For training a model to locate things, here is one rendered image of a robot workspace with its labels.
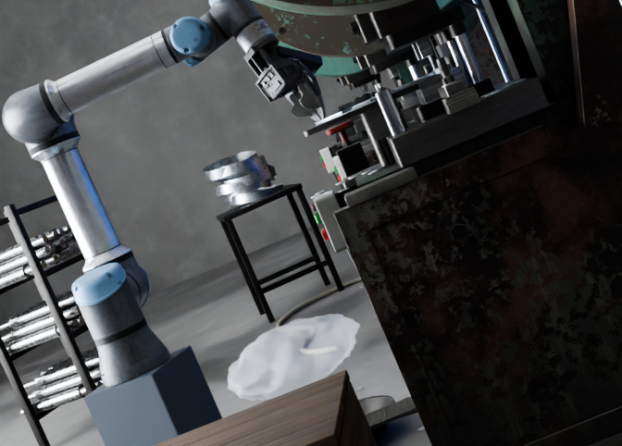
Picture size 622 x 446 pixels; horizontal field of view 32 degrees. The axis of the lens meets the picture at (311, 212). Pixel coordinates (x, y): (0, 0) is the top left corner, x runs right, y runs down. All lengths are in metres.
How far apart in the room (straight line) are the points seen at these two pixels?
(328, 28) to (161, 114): 5.47
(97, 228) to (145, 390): 0.40
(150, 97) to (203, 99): 0.43
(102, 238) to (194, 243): 6.59
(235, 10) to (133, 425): 0.90
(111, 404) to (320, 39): 1.68
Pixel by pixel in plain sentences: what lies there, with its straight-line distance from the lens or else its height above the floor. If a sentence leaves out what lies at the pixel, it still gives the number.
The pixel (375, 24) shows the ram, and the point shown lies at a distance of 2.23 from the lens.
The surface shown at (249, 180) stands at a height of 0.65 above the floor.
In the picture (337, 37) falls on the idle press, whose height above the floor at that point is 1.01.
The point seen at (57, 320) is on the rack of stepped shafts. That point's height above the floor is 0.47.
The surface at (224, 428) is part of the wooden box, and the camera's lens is 2.01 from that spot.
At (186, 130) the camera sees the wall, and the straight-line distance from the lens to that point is 8.98.
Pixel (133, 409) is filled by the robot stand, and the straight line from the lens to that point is 2.32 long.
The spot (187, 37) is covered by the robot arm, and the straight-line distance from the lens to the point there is 2.26.
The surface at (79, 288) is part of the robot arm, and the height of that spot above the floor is 0.66.
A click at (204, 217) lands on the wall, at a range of 9.00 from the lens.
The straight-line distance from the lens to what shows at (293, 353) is 3.55.
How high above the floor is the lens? 0.79
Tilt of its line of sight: 4 degrees down
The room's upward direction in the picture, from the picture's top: 23 degrees counter-clockwise
